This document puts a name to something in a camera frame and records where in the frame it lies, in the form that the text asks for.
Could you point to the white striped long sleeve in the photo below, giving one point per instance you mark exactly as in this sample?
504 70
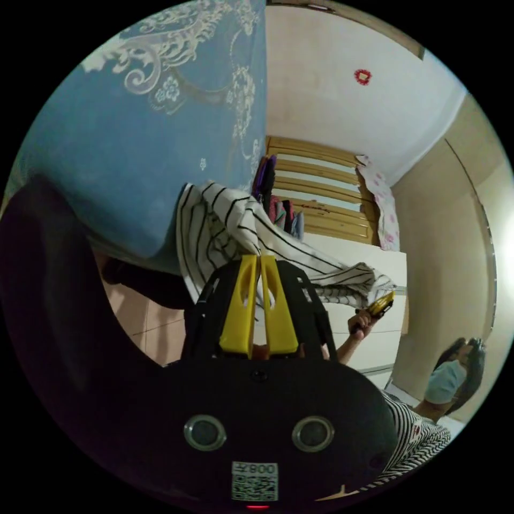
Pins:
209 237

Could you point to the pink flowered curtain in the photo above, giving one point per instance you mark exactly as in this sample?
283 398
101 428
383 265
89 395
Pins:
383 205

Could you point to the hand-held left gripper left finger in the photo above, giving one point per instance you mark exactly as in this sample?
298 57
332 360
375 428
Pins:
237 313

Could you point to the person's right forearm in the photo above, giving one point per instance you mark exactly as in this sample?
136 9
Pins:
348 347

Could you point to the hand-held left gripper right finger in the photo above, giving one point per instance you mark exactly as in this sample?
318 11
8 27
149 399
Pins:
279 317

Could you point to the pile of clothes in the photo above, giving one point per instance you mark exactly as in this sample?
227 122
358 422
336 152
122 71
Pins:
281 209

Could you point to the person's right hand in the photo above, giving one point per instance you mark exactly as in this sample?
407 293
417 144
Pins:
360 321

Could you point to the person's body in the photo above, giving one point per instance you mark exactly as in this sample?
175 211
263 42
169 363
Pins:
417 437

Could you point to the bed with blue printed sheet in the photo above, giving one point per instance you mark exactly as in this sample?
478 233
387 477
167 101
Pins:
120 160

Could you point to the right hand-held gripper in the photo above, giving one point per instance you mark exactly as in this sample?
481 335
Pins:
357 330

